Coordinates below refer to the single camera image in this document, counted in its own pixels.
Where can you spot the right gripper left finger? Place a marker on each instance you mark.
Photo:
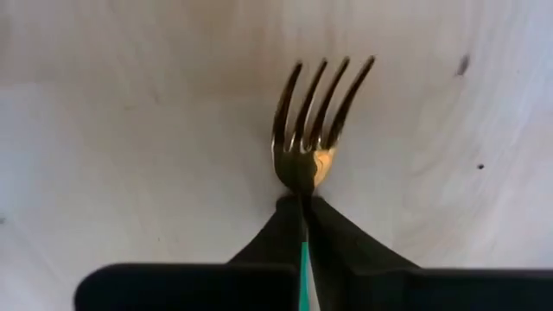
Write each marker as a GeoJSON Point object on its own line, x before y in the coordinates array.
{"type": "Point", "coordinates": [194, 289]}

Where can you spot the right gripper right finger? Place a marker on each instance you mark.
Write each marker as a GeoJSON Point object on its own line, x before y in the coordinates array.
{"type": "Point", "coordinates": [432, 291]}

